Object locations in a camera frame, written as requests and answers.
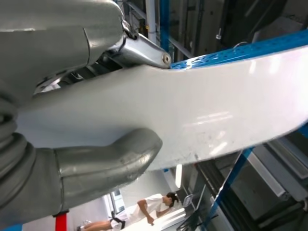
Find blue metal shelf rack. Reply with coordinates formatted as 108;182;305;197
159;0;308;231

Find white pillar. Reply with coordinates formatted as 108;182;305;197
145;0;157;44

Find red barrier belt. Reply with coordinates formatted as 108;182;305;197
54;212;68;231

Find person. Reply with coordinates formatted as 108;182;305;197
77;192;180;231

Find ceiling light strip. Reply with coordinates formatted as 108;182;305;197
175;164;183;189

